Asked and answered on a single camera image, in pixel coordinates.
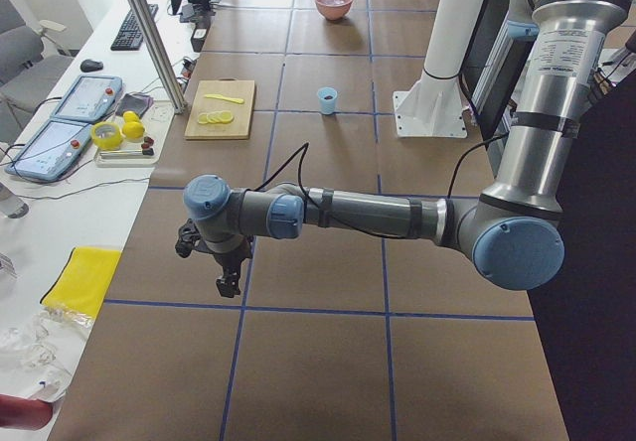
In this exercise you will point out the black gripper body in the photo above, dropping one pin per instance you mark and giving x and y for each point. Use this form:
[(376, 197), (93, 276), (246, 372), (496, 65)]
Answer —
[(230, 261)]

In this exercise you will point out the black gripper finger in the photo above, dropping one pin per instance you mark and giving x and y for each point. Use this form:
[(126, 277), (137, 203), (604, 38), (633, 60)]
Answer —
[(228, 285)]

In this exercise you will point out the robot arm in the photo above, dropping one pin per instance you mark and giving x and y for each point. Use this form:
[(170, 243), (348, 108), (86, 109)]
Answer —
[(510, 234)]

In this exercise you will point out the light blue plastic cup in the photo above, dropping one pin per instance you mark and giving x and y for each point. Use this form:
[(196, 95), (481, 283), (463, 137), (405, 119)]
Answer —
[(327, 107)]

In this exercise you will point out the pink bowl of ice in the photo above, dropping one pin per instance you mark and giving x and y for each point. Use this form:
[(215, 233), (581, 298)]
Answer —
[(333, 10)]

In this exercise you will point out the bamboo cutting board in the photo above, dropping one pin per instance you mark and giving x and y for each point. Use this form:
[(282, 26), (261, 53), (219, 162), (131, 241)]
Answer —
[(239, 127)]

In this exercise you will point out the lemon slice top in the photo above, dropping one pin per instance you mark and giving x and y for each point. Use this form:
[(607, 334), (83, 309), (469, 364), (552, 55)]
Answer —
[(227, 116)]

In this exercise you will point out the white tray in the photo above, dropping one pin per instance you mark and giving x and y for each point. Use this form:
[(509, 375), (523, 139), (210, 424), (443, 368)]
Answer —
[(128, 155)]

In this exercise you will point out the yellow cloth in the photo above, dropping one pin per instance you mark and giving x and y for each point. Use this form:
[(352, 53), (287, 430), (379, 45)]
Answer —
[(81, 286)]

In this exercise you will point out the yellow plastic knife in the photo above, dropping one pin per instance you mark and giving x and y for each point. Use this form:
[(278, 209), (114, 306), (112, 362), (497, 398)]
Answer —
[(221, 97)]

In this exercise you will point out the yellow lemon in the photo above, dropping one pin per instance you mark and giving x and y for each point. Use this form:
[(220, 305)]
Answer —
[(132, 128)]

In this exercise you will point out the yellow tape roll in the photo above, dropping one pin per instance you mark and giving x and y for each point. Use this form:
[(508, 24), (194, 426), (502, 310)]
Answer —
[(106, 136)]

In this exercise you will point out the purple wallet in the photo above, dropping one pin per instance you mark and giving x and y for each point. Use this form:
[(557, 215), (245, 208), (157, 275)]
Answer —
[(139, 103)]

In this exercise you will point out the clear plastic bag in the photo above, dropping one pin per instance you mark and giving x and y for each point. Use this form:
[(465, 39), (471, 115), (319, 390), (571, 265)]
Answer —
[(40, 357)]

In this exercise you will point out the teach pendant near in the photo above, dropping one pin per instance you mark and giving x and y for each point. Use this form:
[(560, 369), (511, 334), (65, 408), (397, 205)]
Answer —
[(51, 151)]

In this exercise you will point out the teach pendant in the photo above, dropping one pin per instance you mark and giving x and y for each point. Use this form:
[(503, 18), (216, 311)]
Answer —
[(89, 98), (51, 151)]

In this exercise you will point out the teach pendant far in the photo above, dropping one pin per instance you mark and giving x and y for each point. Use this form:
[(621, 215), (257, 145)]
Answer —
[(89, 98)]

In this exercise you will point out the black computer mouse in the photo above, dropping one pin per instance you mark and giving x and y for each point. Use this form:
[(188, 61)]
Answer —
[(90, 66)]

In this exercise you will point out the black keyboard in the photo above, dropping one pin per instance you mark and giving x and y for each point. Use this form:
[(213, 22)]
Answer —
[(129, 36)]

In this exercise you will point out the red bottle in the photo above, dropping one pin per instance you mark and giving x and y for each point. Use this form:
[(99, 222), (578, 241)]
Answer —
[(25, 414)]

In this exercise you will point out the grey office chair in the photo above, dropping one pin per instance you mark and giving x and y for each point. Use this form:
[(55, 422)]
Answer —
[(27, 76)]

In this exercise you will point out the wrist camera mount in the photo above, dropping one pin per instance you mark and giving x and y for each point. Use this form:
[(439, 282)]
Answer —
[(189, 240)]

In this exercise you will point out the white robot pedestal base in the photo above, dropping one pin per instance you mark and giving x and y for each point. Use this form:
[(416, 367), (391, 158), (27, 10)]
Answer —
[(432, 108)]

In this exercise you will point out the aluminium frame post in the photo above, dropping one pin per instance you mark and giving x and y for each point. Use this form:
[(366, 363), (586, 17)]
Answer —
[(158, 54)]

